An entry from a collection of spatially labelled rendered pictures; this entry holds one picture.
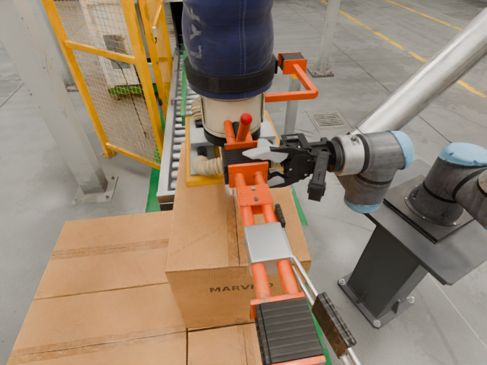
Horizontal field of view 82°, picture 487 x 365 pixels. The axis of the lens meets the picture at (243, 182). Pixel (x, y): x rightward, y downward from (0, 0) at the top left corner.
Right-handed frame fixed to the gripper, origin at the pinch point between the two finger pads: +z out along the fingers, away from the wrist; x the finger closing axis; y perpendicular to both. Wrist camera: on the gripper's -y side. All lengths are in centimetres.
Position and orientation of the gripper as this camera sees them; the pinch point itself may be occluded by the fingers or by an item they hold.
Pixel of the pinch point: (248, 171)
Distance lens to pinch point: 59.6
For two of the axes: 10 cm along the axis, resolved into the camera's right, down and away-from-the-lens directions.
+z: -9.9, 1.0, -1.1
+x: 0.0, -7.3, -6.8
